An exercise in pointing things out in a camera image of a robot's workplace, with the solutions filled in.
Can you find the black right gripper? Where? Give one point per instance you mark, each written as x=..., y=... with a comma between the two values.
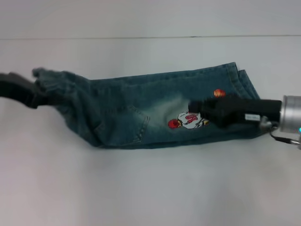
x=237, y=110

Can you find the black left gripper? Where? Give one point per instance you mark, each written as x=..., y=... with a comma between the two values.
x=16, y=90

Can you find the blue denim shorts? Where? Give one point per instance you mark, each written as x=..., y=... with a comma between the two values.
x=122, y=110

